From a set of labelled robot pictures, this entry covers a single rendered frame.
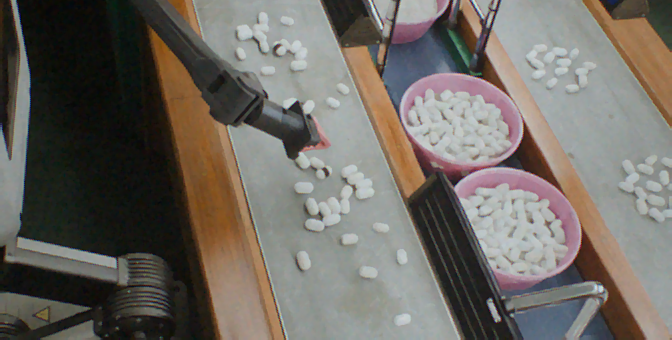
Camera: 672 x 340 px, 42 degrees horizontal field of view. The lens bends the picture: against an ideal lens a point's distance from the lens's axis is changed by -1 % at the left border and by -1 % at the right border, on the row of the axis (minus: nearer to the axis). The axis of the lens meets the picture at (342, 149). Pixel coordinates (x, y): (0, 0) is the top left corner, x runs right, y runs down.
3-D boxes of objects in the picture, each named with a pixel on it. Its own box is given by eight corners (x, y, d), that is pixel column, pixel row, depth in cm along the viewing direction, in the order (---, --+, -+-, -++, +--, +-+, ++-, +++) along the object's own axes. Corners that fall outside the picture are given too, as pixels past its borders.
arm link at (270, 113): (243, 128, 154) (263, 104, 152) (231, 106, 158) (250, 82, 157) (271, 141, 158) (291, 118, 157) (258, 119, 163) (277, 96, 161)
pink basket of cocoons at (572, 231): (465, 316, 165) (477, 289, 158) (418, 206, 181) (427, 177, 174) (588, 291, 172) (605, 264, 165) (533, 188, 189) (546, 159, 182)
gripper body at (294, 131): (304, 102, 166) (277, 87, 161) (319, 141, 159) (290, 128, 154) (281, 123, 168) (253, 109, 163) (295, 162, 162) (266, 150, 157)
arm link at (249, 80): (211, 118, 151) (243, 82, 149) (191, 81, 158) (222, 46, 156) (259, 144, 159) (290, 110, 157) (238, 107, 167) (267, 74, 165)
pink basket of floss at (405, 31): (411, 68, 209) (418, 38, 202) (317, 21, 216) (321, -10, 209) (459, 12, 225) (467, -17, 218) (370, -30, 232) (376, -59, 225)
